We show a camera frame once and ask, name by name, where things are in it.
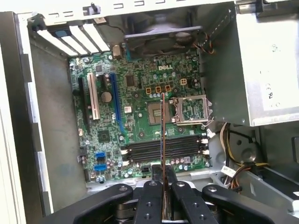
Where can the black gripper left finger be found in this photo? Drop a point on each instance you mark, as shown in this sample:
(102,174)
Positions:
(149,205)

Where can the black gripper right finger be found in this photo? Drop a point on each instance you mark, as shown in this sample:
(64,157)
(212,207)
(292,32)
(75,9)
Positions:
(187,205)

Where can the RAM memory stick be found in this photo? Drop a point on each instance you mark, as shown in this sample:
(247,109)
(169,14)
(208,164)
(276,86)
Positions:
(163,121)

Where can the blue SATA port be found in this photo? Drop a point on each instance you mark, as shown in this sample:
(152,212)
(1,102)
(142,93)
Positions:
(100,156)
(100,168)

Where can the metal socket cover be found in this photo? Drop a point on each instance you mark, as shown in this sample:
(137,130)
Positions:
(192,121)

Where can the CPU socket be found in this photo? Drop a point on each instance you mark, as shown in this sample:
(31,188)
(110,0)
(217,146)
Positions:
(154,114)

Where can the round coin battery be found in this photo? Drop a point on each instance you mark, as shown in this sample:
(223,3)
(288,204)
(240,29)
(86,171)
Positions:
(106,97)

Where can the long black expansion slot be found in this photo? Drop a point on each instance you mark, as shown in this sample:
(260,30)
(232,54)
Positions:
(83,105)

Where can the white expansion slot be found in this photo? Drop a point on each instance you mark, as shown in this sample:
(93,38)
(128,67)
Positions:
(93,98)

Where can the green motherboard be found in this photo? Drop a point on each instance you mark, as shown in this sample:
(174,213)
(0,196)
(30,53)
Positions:
(140,77)

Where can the grey power supply unit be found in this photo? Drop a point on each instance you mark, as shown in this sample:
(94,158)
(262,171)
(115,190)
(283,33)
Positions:
(257,93)

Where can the black open PC case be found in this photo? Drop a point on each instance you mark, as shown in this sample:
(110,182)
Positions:
(51,116)

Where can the black case fan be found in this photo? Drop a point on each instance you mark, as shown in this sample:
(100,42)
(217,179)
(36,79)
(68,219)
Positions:
(163,39)

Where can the white slot cover plate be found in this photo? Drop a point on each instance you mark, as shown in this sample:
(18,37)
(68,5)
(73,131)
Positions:
(57,44)
(85,39)
(77,46)
(97,37)

